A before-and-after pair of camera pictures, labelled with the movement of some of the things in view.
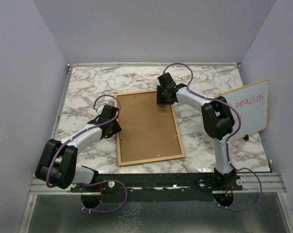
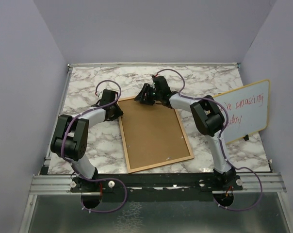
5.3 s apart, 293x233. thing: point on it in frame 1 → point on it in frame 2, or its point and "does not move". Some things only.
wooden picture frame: [132, 162] → [159, 164]
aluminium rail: [252, 183] does not move
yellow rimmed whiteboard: [252, 102] does not move
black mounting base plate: [160, 187] does not move
